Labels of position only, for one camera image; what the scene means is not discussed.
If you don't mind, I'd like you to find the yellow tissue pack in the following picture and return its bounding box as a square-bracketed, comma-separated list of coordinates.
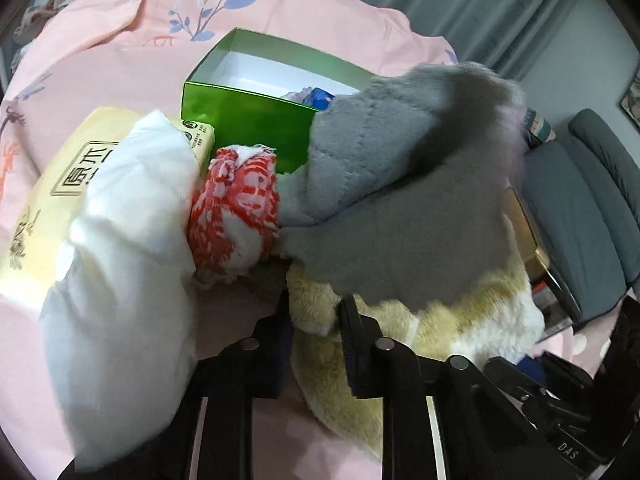
[0, 105, 216, 302]

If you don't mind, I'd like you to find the gold black gift box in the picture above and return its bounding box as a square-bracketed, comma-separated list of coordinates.
[504, 188, 582, 323]

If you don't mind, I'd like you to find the purple grey plush towel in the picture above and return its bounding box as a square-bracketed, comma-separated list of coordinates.
[277, 63, 525, 312]

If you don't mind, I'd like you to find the grey sofa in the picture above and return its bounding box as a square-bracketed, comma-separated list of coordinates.
[515, 108, 639, 323]

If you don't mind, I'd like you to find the red white sock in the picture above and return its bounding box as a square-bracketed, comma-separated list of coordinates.
[186, 145, 279, 288]

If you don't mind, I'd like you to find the white tissue sheet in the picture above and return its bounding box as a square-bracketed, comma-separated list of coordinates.
[40, 111, 200, 471]

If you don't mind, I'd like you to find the green cardboard box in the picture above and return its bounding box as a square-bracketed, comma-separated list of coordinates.
[181, 28, 373, 174]

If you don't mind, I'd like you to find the pink printed tablecloth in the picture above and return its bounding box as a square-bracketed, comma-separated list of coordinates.
[0, 0, 609, 480]

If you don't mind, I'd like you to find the crumpled pink cloth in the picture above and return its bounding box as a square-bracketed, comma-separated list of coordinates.
[13, 0, 75, 46]

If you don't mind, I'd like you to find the framed wall picture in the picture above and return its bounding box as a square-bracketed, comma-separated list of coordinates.
[620, 70, 640, 130]

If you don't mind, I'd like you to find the colourful printed booklet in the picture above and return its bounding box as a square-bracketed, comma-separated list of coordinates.
[532, 280, 573, 342]

